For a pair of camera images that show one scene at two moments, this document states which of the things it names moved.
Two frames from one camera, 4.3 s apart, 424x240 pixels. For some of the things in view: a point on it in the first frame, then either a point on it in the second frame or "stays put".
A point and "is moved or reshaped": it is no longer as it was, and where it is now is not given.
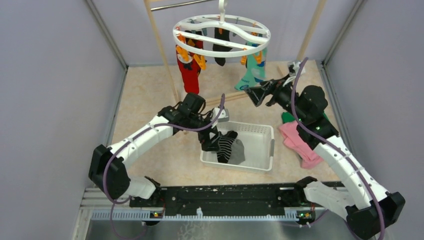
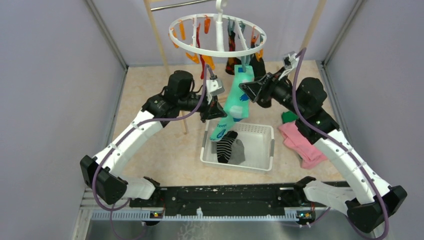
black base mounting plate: (230, 197) stays put
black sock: (225, 35) -> (259, 66)
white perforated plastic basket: (258, 141) stays put
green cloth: (288, 117) stays put
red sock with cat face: (190, 71) -> (202, 62)
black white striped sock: (225, 141) stays put
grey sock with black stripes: (237, 156) stays put
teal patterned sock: (255, 72) -> (237, 107)
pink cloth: (310, 158) stays put
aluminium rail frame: (330, 224) stays put
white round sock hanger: (220, 35) is moved or reshaped
